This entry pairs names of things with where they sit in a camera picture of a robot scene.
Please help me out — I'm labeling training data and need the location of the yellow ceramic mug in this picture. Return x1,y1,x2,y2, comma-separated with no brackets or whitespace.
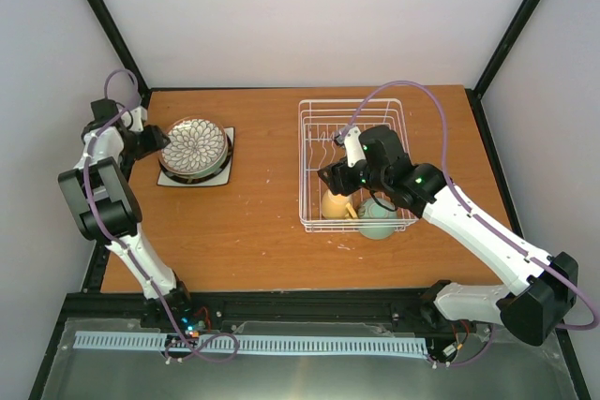
321,190,358,220

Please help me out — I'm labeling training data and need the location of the floral patterned plate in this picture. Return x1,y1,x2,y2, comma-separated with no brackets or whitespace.
159,117,229,176

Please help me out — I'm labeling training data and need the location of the white wire dish rack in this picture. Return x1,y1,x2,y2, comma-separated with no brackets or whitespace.
298,98,417,239

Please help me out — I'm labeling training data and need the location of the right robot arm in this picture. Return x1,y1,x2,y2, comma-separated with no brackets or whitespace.
318,126,578,346

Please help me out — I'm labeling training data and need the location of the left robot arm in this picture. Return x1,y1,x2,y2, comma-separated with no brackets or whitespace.
58,98,195,328

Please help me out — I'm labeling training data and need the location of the square black-rimmed plate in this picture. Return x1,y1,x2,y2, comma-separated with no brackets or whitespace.
157,127,235,187

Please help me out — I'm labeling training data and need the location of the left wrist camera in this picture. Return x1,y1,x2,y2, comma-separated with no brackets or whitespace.
127,106,147,133

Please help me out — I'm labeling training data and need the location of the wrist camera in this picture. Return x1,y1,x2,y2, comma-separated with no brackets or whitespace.
127,106,147,133
335,126,365,168

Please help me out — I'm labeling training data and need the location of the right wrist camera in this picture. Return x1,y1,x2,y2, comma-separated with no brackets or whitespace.
335,126,365,168

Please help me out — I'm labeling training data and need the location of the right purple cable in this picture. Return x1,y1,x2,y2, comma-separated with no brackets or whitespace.
341,79,600,368

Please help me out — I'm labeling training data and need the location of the purple cable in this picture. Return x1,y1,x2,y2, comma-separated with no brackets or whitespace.
82,68,241,363
341,79,600,368

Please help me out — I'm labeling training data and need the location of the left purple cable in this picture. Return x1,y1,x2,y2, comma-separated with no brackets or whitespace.
82,68,241,363

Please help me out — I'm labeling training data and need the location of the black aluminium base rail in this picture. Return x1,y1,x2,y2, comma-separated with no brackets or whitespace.
60,289,559,340

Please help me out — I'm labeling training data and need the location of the light blue cable duct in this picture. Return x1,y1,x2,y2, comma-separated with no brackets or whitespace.
73,331,428,359

